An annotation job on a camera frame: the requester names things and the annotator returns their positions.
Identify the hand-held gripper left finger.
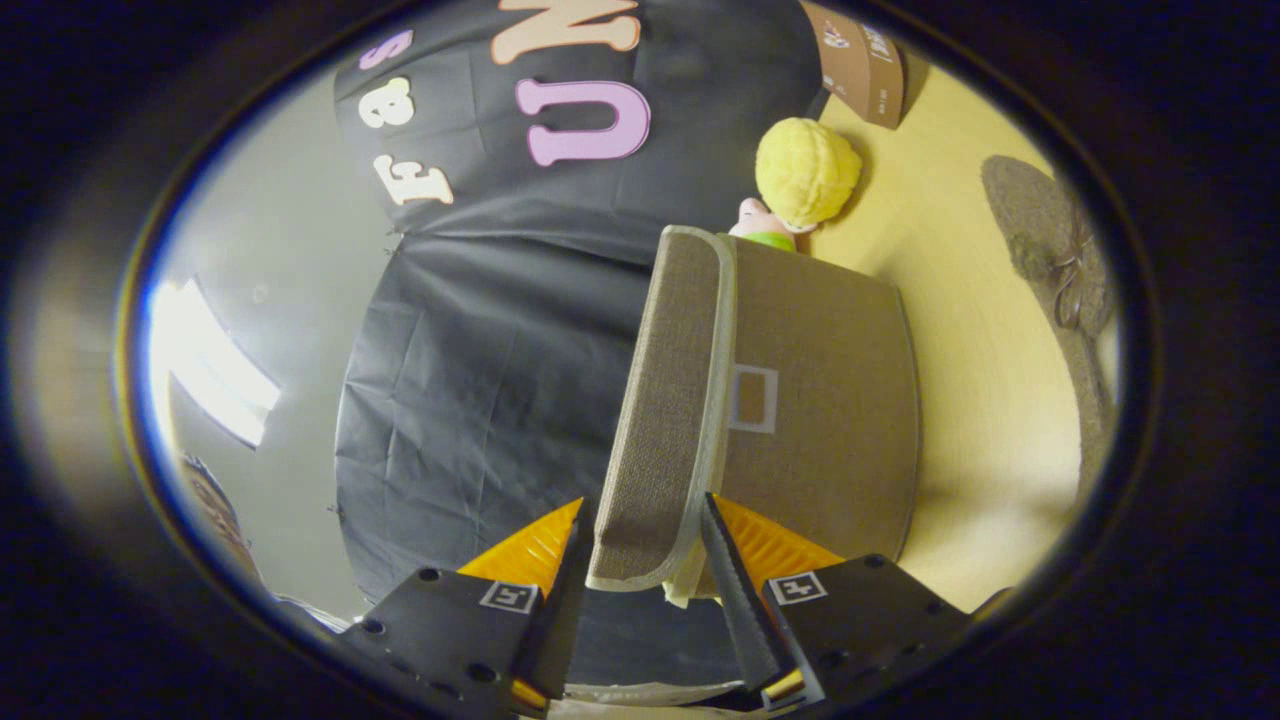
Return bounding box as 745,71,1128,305
340,497,592,717

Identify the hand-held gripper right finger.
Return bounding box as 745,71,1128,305
700,492,976,713

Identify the beige fabric storage box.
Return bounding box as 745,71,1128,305
587,225,921,606

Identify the brown fuzzy shoe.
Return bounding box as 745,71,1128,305
980,155,1119,501

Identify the pink and green plush toy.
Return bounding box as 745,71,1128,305
728,197,816,253

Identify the ceiling light panel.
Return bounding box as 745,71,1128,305
150,280,282,448

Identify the yellow plush toy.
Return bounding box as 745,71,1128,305
755,117,863,231

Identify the brown book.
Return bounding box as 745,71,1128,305
800,0,906,131

